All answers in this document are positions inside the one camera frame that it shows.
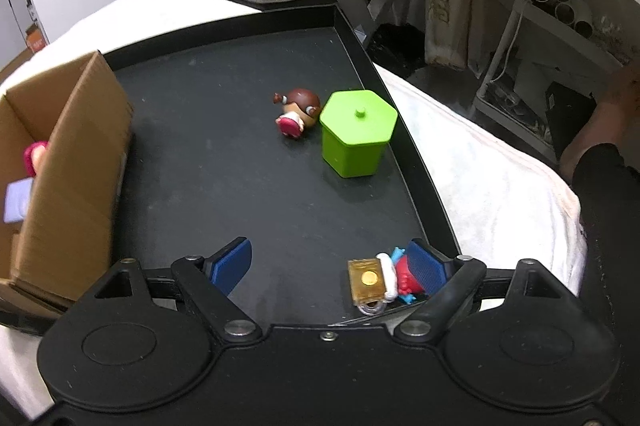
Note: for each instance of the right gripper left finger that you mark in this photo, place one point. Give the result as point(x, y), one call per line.
point(206, 287)

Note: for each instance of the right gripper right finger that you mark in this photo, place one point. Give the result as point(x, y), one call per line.
point(450, 285)

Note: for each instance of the brown-haired girl figurine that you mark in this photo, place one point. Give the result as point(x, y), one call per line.
point(301, 110)

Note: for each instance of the brown cardboard box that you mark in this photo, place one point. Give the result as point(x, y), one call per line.
point(81, 114)

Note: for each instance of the pink figurine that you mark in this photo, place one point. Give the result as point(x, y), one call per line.
point(33, 157)

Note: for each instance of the red blue toy figure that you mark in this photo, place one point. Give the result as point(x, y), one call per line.
point(398, 280)

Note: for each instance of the amber transparent padlock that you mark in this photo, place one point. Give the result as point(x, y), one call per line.
point(367, 286)

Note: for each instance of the white towel cloth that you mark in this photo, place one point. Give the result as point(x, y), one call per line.
point(129, 351)

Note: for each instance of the black shallow tray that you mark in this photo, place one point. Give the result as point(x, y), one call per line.
point(206, 163)

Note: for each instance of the green hexagonal container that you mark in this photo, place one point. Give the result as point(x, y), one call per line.
point(356, 128)

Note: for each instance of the purple toy suitcase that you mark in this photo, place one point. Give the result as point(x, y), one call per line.
point(16, 202)

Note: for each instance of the person bare foot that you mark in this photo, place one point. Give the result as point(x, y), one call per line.
point(609, 121)

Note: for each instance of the white plastic shopping bag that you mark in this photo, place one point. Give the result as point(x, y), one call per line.
point(454, 33)

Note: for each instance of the orange carton box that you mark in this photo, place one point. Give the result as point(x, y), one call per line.
point(35, 40)

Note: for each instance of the white wire shelf rack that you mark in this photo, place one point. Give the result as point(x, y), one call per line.
point(546, 46)

